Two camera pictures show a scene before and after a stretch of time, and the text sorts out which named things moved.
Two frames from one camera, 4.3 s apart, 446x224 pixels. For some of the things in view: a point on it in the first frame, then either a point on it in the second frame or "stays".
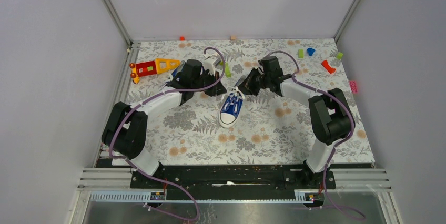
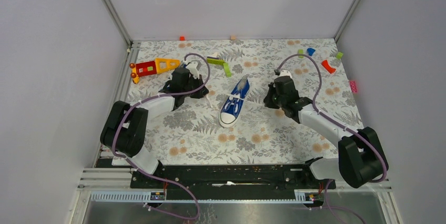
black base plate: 233,177 stays
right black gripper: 247,87 -> 267,100
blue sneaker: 231,107 stays
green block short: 227,71 stays
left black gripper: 218,90 -> 202,92
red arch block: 325,64 stays
